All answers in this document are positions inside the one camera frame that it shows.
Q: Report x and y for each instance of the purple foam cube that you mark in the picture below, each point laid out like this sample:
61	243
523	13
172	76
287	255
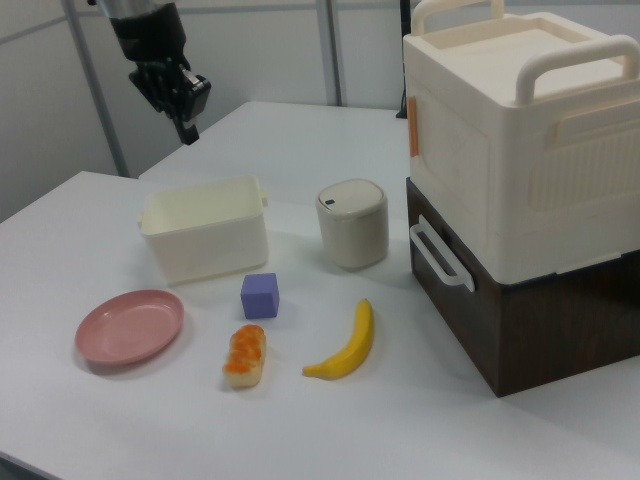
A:
260	297

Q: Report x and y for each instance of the pink plate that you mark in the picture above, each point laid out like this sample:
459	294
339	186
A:
130	330

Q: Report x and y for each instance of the yellow toy banana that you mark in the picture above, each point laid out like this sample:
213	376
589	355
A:
350	350

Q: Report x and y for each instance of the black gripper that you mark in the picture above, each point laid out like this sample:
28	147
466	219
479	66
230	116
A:
150	37

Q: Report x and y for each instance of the cream rectangular plastic tub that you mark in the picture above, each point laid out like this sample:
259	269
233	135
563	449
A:
210	250

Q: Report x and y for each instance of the black pole stand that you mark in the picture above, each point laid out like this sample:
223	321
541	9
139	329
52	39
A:
403	20

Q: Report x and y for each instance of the cream lidded trash can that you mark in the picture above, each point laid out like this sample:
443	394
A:
350	240

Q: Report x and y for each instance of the grey metal frame post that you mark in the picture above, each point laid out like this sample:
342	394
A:
107	125
334	50

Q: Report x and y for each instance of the toy bread with orange topping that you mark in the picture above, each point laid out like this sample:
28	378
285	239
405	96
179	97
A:
244	357

